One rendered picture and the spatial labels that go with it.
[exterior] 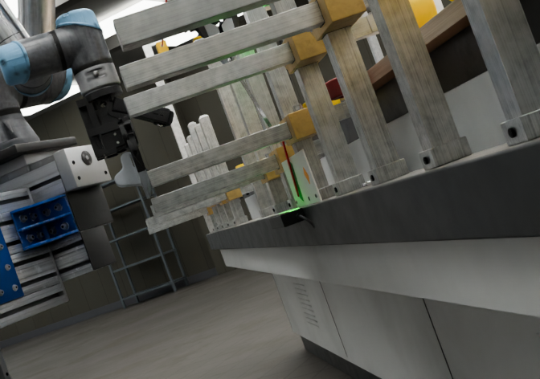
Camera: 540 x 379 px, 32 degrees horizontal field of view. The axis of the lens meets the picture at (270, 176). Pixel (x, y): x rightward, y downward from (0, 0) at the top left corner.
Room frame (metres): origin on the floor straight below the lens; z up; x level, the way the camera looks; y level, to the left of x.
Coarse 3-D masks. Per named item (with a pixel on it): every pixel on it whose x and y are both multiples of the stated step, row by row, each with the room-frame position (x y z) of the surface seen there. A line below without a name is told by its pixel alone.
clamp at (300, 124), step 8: (296, 112) 1.71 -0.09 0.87; (304, 112) 1.71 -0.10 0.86; (288, 120) 1.72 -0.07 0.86; (296, 120) 1.71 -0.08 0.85; (304, 120) 1.71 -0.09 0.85; (288, 128) 1.74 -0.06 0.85; (296, 128) 1.71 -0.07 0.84; (304, 128) 1.71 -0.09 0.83; (312, 128) 1.72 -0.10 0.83; (296, 136) 1.71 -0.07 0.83; (304, 136) 1.71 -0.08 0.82; (312, 136) 1.77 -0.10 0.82; (288, 144) 1.80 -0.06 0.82
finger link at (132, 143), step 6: (132, 132) 1.67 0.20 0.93; (132, 138) 1.67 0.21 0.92; (132, 144) 1.67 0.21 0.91; (132, 150) 1.67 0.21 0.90; (138, 150) 1.67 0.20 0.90; (132, 156) 1.68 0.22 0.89; (138, 156) 1.68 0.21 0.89; (138, 162) 1.68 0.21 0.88; (138, 168) 1.68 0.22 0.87; (144, 168) 1.69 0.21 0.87
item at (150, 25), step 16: (176, 0) 0.97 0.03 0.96; (192, 0) 0.97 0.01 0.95; (208, 0) 0.98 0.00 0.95; (224, 0) 0.98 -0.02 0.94; (240, 0) 0.98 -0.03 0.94; (256, 0) 0.98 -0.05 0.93; (272, 0) 1.00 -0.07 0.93; (128, 16) 0.96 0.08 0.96; (144, 16) 0.97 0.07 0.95; (160, 16) 0.97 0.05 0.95; (176, 16) 0.97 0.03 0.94; (192, 16) 0.97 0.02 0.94; (208, 16) 0.98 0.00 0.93; (224, 16) 1.00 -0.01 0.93; (128, 32) 0.96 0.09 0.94; (144, 32) 0.96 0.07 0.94; (160, 32) 0.97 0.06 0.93; (176, 32) 0.99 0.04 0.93; (128, 48) 0.98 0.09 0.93
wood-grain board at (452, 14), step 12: (456, 0) 1.26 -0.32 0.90; (444, 12) 1.31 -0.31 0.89; (456, 12) 1.27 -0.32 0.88; (432, 24) 1.37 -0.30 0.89; (444, 24) 1.33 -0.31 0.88; (456, 24) 1.31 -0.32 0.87; (468, 24) 1.36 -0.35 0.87; (432, 36) 1.39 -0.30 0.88; (444, 36) 1.40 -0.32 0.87; (432, 48) 1.51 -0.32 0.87; (384, 60) 1.64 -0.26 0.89; (372, 72) 1.73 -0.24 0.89; (384, 72) 1.67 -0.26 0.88; (372, 84) 1.77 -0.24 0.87
